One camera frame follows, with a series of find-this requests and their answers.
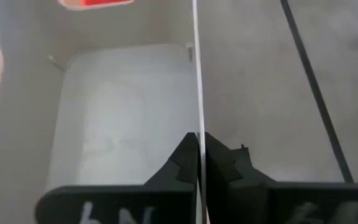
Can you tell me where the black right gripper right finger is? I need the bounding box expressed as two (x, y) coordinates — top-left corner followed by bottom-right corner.
(204, 133), (358, 224)

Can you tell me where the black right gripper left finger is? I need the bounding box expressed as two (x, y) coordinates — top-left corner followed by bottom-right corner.
(35, 133), (198, 224)

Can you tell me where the grey plastic basket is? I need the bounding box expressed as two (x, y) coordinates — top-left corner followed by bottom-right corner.
(0, 0), (207, 224)

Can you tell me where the orange plastic basket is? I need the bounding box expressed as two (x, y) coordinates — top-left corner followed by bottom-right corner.
(57, 0), (135, 11)

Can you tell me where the black floor strip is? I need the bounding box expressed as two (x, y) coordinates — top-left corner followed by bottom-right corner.
(279, 0), (356, 184)

